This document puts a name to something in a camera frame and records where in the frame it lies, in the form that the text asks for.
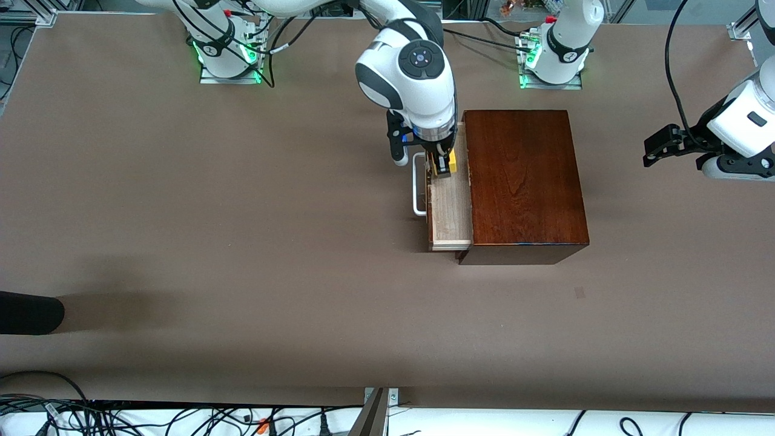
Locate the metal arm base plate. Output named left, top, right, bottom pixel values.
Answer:
left=518, top=64, right=583, bottom=91
left=199, top=61, right=263, bottom=85

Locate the dark brown wooden cabinet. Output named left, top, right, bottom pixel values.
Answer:
left=455, top=110, right=590, bottom=266

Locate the wooden drawer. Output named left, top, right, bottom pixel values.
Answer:
left=426, top=121, right=474, bottom=253

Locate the aluminium table edge bracket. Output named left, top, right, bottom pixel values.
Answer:
left=363, top=388, right=401, bottom=408

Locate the white metal drawer handle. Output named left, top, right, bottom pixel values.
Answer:
left=412, top=152, right=429, bottom=217

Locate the black ribbed cylinder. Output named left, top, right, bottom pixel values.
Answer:
left=0, top=291, right=65, bottom=335

